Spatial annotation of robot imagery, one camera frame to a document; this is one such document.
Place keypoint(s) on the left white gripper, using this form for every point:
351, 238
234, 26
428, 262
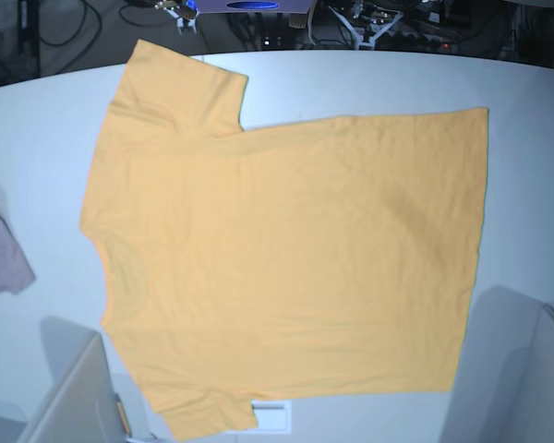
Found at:
363, 23

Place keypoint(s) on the white table slot plate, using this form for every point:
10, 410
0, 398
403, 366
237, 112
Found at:
273, 417

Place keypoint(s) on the orange yellow T-shirt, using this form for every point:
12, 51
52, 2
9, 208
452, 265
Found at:
331, 257

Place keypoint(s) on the orange tool in bin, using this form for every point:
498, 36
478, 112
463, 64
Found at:
122, 415

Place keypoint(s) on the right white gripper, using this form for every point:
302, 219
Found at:
184, 12

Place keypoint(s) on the purple blue device box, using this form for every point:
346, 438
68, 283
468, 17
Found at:
261, 6

